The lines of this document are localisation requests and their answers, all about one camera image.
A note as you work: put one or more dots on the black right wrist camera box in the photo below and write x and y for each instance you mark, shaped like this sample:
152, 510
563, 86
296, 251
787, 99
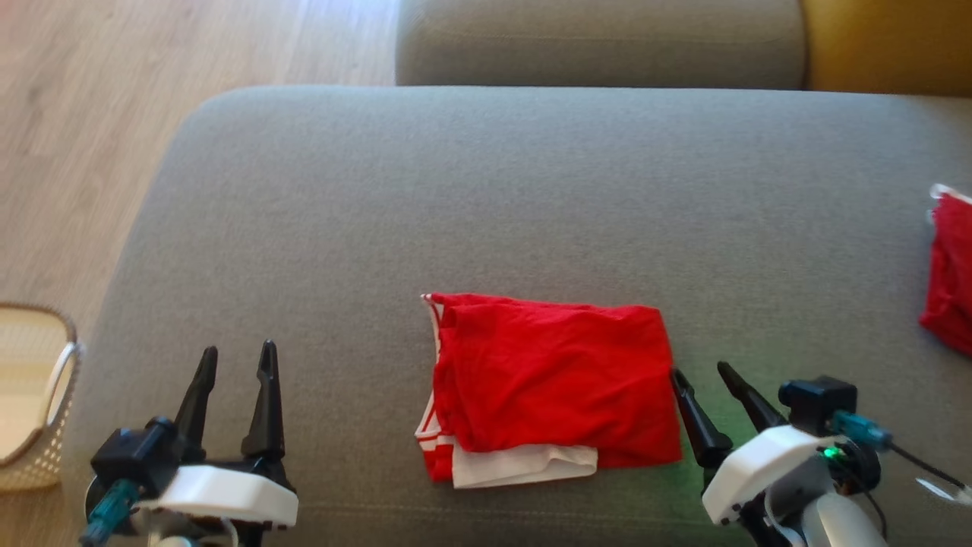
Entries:
816, 403

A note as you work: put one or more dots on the red shorts white side stripe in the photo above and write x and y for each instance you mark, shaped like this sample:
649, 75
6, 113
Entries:
953, 281

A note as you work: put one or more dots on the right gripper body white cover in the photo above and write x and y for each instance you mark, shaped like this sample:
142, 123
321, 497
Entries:
752, 463

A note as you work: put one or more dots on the grey sofa seat cushion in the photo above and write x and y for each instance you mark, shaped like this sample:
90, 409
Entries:
600, 42

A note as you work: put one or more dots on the large yellow sofa back cushion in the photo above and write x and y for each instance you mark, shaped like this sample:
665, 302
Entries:
888, 42

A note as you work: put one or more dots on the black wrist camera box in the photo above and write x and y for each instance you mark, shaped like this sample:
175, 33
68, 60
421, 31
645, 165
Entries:
816, 403
137, 456

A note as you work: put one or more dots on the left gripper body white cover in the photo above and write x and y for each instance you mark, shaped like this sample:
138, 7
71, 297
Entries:
228, 494

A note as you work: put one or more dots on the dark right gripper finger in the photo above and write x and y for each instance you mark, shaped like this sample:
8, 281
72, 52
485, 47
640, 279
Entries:
702, 437
755, 410

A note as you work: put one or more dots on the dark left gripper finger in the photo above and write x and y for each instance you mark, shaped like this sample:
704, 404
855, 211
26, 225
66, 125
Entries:
266, 425
196, 410

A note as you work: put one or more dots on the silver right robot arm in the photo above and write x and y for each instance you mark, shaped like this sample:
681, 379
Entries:
835, 524

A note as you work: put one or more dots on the grey sofa seat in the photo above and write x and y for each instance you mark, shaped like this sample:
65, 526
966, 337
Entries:
493, 213

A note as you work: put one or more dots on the cream woven laundry basket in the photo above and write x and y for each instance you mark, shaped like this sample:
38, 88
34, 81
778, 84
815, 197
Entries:
30, 395

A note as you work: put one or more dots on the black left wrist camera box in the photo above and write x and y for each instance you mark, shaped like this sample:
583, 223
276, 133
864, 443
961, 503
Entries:
137, 456

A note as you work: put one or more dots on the red basketball jersey white trim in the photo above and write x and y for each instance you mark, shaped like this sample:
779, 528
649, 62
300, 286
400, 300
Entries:
554, 380

